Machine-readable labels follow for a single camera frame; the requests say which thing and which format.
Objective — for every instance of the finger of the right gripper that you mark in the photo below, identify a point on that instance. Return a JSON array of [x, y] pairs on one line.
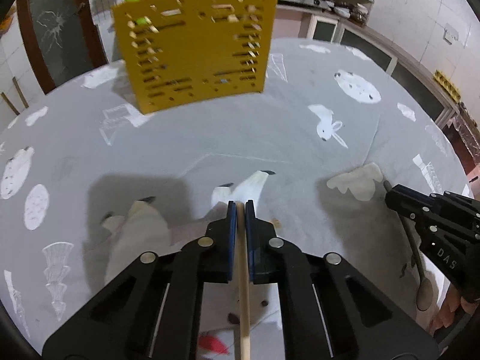
[[450, 211], [455, 202]]

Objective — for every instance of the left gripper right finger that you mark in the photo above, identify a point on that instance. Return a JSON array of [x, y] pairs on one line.
[[328, 309]]

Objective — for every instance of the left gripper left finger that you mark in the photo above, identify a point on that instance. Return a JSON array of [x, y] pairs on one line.
[[152, 309]]

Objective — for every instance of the wooden chopstick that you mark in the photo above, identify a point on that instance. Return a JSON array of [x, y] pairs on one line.
[[243, 284]]

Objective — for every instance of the person right hand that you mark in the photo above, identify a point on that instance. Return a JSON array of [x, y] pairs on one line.
[[446, 314]]

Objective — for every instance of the yellow egg tray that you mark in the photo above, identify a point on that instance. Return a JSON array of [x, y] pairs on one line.
[[447, 86]]

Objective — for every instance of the grey animal print tablecloth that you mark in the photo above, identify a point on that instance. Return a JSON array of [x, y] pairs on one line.
[[88, 182]]

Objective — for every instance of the yellow perforated utensil holder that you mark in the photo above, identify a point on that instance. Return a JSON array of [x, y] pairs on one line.
[[194, 50]]

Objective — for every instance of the dark wooden glass door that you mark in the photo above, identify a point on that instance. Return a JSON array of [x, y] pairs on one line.
[[61, 40]]

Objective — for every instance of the white wall switch box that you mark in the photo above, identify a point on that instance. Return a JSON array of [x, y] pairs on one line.
[[450, 34]]

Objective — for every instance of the wooden sticks by wall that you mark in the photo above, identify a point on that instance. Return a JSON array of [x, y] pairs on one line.
[[12, 97]]

